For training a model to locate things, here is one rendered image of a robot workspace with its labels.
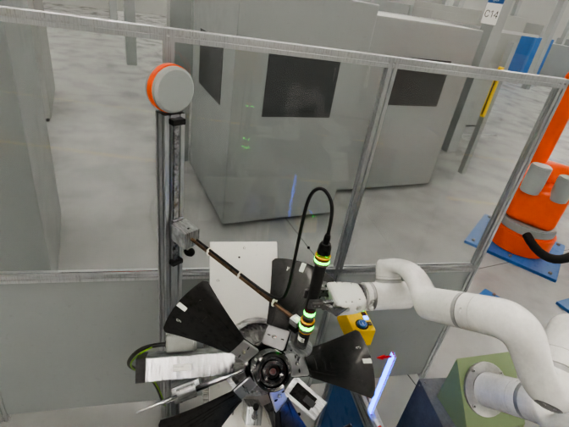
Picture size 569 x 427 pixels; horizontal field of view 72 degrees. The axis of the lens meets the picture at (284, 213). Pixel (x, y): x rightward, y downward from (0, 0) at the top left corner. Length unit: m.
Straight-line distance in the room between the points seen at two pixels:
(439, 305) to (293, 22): 2.93
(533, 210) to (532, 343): 3.95
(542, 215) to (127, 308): 4.13
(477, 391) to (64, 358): 1.89
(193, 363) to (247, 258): 0.42
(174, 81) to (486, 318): 1.12
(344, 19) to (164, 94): 2.68
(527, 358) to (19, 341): 2.08
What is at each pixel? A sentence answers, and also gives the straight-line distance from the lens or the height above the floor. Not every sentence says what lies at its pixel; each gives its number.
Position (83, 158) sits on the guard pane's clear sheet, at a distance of 1.70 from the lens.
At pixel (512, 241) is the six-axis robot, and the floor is 0.17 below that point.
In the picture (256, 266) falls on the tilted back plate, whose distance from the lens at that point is 1.53.
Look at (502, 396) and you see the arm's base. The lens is 1.61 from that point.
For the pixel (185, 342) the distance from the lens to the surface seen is 1.44.
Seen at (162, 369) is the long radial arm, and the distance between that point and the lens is 1.42.
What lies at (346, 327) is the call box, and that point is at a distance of 1.75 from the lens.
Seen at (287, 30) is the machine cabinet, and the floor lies 1.91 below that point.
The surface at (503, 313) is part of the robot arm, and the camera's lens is 1.00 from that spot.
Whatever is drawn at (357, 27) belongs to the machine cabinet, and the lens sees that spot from 3.95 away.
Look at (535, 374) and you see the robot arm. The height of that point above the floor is 1.60.
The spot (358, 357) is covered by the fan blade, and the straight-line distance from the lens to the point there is 1.44.
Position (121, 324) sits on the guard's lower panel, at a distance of 2.19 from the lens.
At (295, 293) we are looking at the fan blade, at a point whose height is 1.36.
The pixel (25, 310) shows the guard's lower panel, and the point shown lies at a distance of 2.19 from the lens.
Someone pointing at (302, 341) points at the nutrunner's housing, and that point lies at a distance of 1.27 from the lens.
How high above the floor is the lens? 2.23
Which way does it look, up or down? 30 degrees down
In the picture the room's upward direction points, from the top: 9 degrees clockwise
